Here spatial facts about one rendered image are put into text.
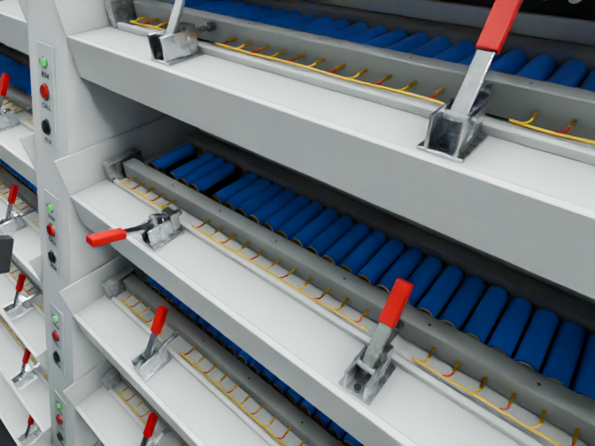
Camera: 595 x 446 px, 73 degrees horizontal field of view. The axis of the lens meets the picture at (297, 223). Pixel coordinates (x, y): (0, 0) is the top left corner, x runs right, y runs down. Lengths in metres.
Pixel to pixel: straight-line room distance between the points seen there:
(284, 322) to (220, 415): 0.20
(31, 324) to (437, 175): 0.86
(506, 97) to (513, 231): 0.09
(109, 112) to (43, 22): 0.11
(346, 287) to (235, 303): 0.10
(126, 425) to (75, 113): 0.48
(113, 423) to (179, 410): 0.24
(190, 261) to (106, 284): 0.25
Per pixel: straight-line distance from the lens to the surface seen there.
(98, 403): 0.80
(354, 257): 0.40
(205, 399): 0.54
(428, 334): 0.35
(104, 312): 0.67
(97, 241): 0.43
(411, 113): 0.30
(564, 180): 0.25
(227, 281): 0.41
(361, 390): 0.34
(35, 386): 1.11
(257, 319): 0.37
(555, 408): 0.35
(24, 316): 0.99
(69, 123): 0.56
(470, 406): 0.34
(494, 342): 0.37
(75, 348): 0.73
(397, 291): 0.30
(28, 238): 0.87
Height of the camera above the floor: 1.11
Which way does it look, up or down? 24 degrees down
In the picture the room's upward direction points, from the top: 13 degrees clockwise
